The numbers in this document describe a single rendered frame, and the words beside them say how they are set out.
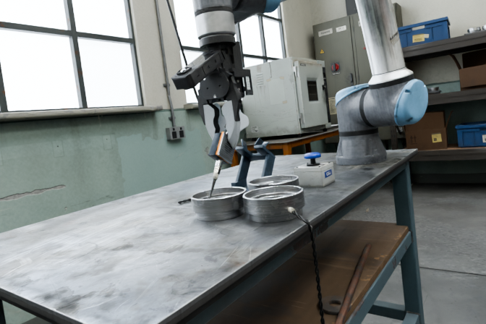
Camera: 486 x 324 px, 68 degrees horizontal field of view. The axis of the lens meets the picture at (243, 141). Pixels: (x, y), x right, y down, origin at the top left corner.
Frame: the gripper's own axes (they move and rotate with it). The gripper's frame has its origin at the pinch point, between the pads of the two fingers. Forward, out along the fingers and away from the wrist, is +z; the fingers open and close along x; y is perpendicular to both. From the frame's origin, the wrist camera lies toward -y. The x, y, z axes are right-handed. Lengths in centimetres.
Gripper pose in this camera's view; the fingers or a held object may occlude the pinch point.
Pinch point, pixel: (223, 142)
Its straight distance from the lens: 70.2
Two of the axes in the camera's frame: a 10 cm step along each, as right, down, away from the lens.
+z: 1.3, 9.9, 0.6
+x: -8.1, 0.7, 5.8
